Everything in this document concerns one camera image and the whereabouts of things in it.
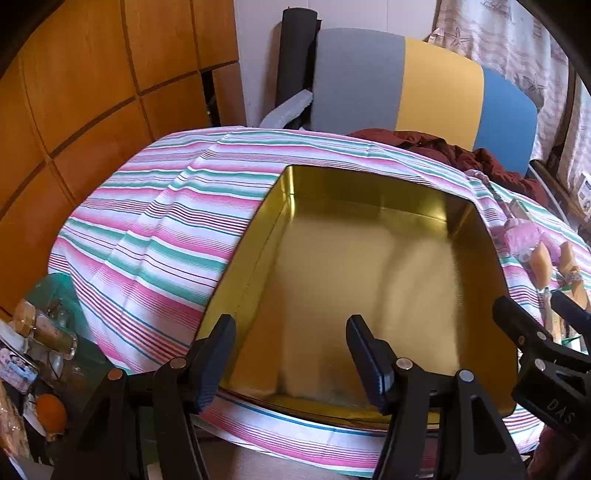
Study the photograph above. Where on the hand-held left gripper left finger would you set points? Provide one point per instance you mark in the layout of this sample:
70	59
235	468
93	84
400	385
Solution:
217	364

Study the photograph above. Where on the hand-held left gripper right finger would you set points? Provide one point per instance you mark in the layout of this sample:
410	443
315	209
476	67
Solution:
369	364

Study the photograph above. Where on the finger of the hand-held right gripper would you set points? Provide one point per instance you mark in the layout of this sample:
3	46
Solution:
570	308
510	318

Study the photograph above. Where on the gold metal tin box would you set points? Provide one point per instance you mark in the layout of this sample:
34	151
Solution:
346	277

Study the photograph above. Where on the clear container with pink lid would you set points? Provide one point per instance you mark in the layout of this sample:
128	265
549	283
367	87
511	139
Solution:
517	237

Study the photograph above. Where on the wooden shelf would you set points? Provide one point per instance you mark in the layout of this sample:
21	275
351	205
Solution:
554	194

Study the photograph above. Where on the green side table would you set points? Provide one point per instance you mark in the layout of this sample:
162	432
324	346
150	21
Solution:
78	383

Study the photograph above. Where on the striped pink green tablecloth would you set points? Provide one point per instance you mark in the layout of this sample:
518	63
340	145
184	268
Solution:
152	230

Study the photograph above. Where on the glass jar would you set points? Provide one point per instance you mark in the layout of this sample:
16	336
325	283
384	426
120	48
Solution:
57	339

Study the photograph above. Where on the orange fruit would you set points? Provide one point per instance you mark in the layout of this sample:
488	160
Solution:
50	410

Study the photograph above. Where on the dark red jacket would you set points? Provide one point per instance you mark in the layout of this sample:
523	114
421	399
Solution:
443	152

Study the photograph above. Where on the grey yellow blue chair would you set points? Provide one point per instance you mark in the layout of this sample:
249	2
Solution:
434	87

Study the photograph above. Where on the white foam piece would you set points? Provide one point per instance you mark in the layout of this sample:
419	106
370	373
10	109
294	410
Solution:
286	110

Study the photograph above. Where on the patterned beige curtain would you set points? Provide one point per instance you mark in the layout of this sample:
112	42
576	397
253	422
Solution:
508	37

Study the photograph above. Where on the black rolled mat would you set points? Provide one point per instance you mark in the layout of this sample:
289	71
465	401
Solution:
293	55

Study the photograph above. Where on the wooden cabinet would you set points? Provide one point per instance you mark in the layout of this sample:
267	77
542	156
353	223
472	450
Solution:
92	69

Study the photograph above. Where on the small pink picture frame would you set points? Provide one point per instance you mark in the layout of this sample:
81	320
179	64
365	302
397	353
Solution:
18	371

